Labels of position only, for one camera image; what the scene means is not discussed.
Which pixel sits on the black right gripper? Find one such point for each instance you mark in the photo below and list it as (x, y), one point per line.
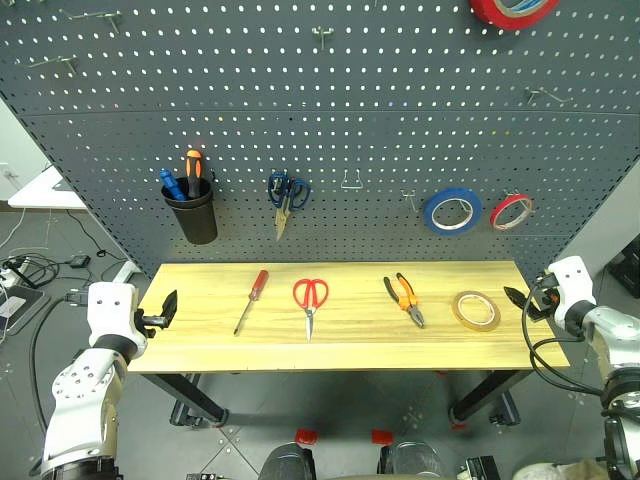
(545, 300)

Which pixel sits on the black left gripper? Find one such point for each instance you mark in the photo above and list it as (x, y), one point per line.
(146, 321)

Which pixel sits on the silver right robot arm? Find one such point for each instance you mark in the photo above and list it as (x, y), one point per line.
(614, 350)

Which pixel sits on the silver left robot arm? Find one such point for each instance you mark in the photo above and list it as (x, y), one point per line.
(82, 400)

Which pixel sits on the tan clear tape roll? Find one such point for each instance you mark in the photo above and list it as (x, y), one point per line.
(475, 311)

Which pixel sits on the black table leg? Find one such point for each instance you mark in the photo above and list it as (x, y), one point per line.
(487, 397)
(195, 397)

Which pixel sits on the thin red tape roll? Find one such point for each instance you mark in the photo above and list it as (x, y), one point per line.
(511, 212)

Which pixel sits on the black plastic cup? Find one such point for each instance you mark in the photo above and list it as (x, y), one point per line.
(192, 217)

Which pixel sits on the black power adapter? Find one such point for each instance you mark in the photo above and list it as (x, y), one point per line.
(80, 261)

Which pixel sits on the black crate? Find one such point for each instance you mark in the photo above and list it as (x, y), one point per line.
(626, 267)

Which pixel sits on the blue tape roll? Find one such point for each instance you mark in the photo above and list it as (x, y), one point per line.
(452, 211)

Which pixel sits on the orange black pliers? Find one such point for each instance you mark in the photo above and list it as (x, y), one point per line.
(407, 300)

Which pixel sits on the orange black screwdriver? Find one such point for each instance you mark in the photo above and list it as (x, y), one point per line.
(193, 172)

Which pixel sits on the white power strip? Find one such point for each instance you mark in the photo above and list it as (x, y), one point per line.
(14, 272)

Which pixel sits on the white side table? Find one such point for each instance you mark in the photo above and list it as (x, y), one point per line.
(42, 192)

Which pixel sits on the black box with label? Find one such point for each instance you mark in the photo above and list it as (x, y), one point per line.
(479, 469)

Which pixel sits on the red floor block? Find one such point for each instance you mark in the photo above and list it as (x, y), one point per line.
(382, 436)
(306, 437)

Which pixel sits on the metal loop pegboard hook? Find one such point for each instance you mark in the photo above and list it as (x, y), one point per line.
(352, 181)

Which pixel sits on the grey perforated pegboard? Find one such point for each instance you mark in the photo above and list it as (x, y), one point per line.
(350, 115)

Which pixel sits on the wide red tape roll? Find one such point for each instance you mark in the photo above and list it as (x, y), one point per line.
(510, 17)

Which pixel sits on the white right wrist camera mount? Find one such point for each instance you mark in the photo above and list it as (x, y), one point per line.
(571, 282)

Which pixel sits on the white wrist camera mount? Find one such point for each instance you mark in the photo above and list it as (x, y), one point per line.
(111, 312)
(571, 282)

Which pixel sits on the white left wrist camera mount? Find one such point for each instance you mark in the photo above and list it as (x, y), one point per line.
(111, 312)

